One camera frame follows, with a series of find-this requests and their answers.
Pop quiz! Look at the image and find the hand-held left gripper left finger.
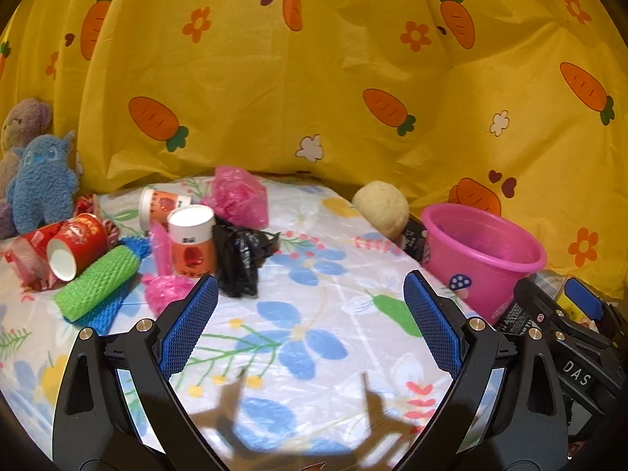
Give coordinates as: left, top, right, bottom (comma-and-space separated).
51, 274, 231, 471

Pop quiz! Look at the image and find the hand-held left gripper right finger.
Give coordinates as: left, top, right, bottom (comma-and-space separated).
392, 270, 572, 471

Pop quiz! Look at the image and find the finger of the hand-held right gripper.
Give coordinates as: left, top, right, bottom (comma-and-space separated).
513, 279, 560, 332
563, 277, 606, 322

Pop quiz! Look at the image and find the small pink plastic bag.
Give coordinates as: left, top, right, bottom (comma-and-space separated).
142, 221, 197, 315

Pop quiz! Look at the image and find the pink plastic bucket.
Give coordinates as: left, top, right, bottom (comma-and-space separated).
421, 203, 548, 325

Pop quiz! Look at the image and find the orange and white paper cup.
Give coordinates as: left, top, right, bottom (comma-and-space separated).
139, 186, 193, 231
168, 204, 217, 276

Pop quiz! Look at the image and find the blue foam net sleeve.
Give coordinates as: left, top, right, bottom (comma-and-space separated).
61, 236, 150, 332

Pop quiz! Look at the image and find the black plastic bag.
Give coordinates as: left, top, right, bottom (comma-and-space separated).
212, 218, 281, 299

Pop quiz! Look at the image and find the green foam net sleeve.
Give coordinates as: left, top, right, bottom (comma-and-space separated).
53, 244, 142, 322

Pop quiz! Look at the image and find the red paper cup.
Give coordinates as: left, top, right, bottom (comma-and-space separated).
46, 213, 111, 280

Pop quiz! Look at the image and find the floral plastic tablecloth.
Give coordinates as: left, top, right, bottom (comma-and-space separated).
0, 174, 496, 471

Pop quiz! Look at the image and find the cream plush ball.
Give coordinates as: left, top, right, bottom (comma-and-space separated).
352, 181, 410, 240

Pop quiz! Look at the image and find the large pink plastic bag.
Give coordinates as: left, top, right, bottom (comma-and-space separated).
199, 166, 270, 229

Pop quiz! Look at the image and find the blue plush toy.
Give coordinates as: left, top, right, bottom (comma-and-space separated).
7, 130, 82, 236

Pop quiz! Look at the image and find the purple teddy bear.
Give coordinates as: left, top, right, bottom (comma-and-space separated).
0, 98, 54, 236

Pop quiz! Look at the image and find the yellow carrot print curtain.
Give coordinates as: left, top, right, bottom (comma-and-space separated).
0, 0, 628, 305

